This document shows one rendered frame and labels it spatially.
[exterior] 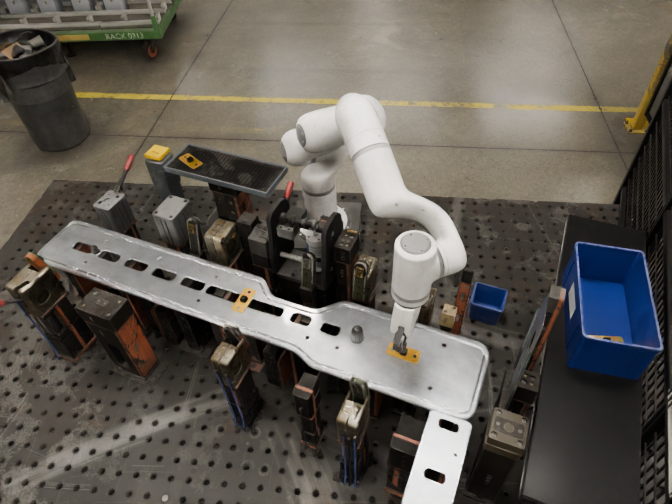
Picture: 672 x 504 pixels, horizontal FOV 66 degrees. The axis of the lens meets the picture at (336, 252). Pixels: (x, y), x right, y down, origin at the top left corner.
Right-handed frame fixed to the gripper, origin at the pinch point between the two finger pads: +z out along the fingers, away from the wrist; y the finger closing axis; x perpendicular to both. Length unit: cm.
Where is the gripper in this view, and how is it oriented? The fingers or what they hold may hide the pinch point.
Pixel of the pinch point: (405, 333)
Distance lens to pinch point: 127.4
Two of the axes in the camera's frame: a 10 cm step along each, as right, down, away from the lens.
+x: 9.2, 2.6, -2.9
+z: 0.3, 6.8, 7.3
